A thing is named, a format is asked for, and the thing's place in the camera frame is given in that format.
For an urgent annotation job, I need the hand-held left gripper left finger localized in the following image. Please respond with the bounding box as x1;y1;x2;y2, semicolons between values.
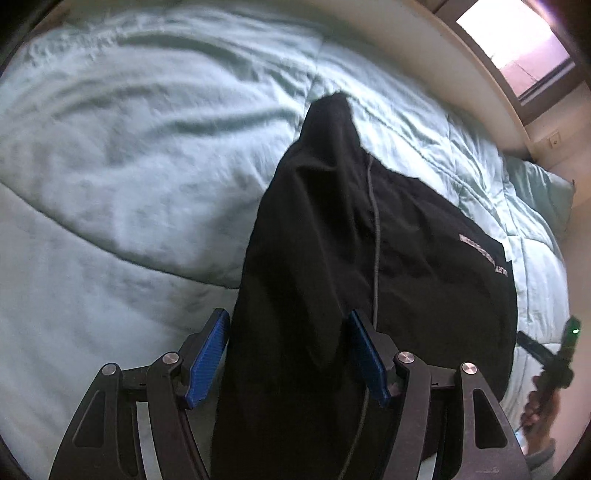
48;308;232;480

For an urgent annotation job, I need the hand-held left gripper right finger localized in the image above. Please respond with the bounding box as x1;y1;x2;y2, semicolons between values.
347;308;532;480

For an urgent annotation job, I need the black jacket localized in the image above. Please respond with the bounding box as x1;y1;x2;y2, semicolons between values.
210;91;518;480

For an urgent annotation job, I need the person's right forearm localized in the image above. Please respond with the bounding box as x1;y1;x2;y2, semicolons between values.
524;438;560;472

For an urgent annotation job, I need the person's right hand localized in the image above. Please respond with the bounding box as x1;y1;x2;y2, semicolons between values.
521;376;561;445

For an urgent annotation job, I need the light teal pillow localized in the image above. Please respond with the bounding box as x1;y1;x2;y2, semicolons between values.
503;154;575;236

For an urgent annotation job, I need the light teal comforter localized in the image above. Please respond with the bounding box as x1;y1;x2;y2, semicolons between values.
0;0;573;480

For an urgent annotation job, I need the window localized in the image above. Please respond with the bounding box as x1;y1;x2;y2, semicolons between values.
436;0;578;104

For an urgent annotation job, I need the cream bed frame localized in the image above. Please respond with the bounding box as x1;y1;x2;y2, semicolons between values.
318;0;536;160

